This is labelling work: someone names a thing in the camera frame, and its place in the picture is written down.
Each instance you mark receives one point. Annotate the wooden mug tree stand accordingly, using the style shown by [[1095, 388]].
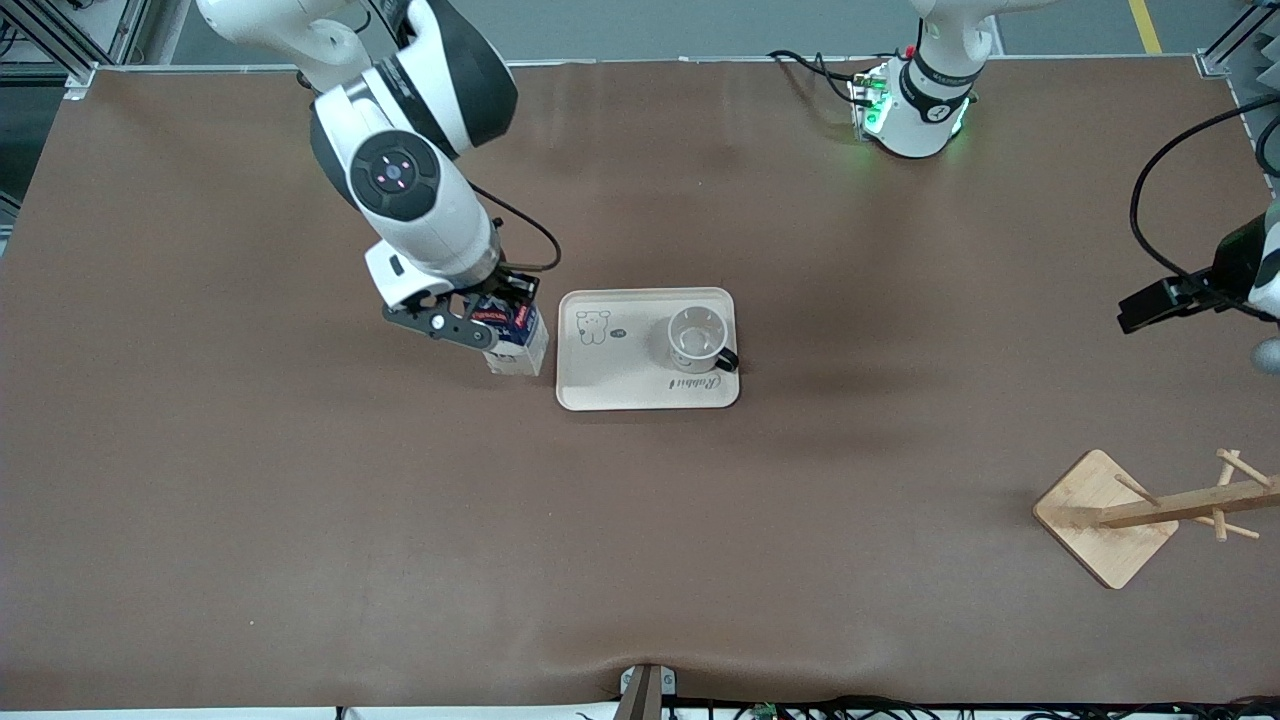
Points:
[[1100, 530]]

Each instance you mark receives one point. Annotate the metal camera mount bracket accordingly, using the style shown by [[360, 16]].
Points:
[[645, 695]]

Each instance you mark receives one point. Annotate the aluminium frame profile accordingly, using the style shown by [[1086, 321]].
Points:
[[1215, 55], [55, 38]]

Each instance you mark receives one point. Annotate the blue white milk carton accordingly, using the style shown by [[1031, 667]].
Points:
[[520, 345]]

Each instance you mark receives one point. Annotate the brown table cover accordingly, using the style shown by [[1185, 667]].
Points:
[[640, 550]]

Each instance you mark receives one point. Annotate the beige plastic tray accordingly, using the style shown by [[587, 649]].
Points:
[[620, 375]]

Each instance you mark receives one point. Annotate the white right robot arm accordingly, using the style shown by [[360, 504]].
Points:
[[430, 230]]

